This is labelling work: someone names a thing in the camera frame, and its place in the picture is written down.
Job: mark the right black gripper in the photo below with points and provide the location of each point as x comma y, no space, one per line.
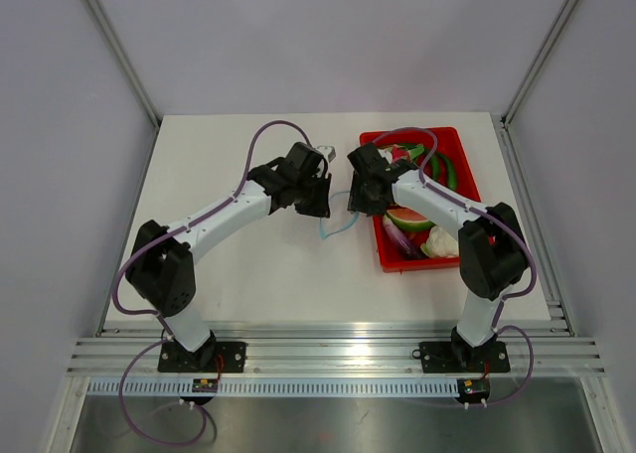
357,202

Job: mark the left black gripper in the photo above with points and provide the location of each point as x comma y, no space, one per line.
321,208

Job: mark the clear zip top bag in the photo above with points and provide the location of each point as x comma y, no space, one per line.
340,219

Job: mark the toy watermelon slice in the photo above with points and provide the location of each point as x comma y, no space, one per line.
409,220

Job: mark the purple toy eggplant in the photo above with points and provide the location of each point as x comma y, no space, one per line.
400,241

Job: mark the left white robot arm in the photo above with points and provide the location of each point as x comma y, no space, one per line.
163,264

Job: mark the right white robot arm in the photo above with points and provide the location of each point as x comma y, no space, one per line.
493,255

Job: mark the pink toy dragon fruit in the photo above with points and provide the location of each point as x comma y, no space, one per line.
395,152

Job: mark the red plastic tray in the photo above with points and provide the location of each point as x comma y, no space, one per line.
450,145

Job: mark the green toy chili pepper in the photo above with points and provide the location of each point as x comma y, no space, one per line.
441,170

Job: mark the white toy cauliflower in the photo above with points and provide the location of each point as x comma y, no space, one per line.
440,244

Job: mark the right small circuit board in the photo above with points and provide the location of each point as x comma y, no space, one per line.
473,391

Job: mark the small circuit board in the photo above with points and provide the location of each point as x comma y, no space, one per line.
473,391
205,385

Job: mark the left small circuit board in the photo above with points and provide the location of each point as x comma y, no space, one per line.
205,385

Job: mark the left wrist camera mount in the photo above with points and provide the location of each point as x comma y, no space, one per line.
328,152

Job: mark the right aluminium frame post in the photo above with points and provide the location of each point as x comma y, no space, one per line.
541,58

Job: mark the aluminium frame post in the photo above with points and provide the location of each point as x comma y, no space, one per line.
99,16
541,58

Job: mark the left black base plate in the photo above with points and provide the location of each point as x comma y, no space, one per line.
221,357

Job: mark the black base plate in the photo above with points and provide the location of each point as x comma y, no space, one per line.
221,357
446,357

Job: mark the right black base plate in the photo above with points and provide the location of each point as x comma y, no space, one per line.
446,357

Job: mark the aluminium mounting rail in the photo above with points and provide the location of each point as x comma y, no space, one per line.
341,350

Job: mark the white slotted cable duct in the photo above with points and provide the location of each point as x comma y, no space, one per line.
280,387

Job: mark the left aluminium frame post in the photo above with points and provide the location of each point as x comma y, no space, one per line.
99,16

